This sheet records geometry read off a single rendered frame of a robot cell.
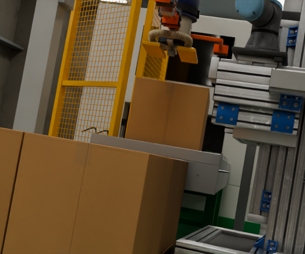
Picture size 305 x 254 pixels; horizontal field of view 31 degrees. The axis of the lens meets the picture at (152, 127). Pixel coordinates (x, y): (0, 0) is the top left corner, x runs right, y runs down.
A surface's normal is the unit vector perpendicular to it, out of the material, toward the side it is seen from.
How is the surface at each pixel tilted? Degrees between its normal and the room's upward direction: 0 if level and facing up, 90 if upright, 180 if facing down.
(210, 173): 90
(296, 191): 90
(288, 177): 90
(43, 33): 90
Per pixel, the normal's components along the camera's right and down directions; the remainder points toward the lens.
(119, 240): -0.16, -0.08
